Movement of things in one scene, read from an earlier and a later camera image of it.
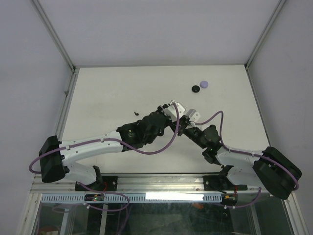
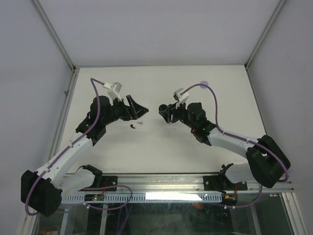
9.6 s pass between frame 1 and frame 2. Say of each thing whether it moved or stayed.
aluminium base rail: stayed
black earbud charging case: moved
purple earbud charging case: stayed
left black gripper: moved
